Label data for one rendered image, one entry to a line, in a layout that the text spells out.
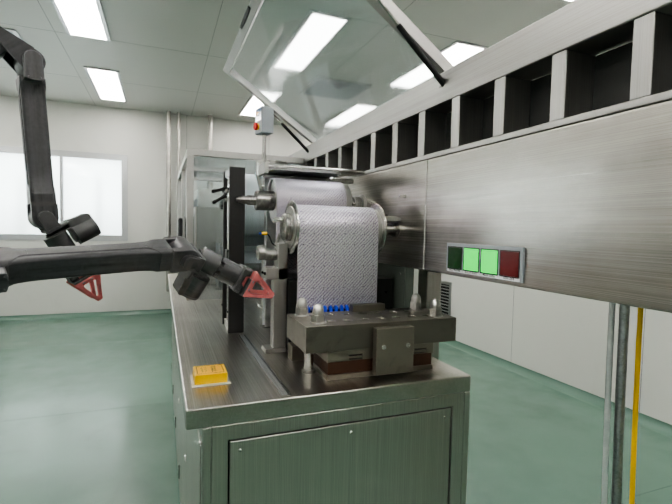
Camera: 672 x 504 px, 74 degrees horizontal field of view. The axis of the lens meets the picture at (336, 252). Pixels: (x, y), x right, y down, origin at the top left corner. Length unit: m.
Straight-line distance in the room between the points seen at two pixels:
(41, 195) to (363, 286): 0.86
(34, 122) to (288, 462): 1.01
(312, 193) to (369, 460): 0.80
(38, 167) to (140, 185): 5.38
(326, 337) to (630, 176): 0.65
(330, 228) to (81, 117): 5.90
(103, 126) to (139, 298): 2.35
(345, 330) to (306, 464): 0.29
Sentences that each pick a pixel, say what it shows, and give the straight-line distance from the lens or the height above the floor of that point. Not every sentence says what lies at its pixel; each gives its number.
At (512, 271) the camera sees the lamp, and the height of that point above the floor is 1.17.
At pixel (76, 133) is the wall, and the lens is 6.86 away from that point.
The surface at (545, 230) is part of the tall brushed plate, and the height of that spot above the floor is 1.25.
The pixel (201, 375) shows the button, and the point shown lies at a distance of 1.05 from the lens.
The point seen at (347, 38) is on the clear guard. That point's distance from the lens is 1.42.
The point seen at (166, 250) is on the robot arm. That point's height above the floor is 1.19.
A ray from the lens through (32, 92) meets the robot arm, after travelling 1.38.
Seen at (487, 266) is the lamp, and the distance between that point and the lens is 1.01.
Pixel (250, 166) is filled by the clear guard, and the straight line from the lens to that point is 2.21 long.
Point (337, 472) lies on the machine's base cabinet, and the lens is 1.08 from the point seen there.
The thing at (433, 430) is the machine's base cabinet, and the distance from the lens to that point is 1.16.
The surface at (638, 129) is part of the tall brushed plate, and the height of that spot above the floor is 1.41.
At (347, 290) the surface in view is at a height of 1.08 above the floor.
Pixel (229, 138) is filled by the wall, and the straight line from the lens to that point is 6.87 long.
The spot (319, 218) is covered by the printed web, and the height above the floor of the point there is 1.28.
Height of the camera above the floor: 1.25
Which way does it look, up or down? 3 degrees down
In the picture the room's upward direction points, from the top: 1 degrees clockwise
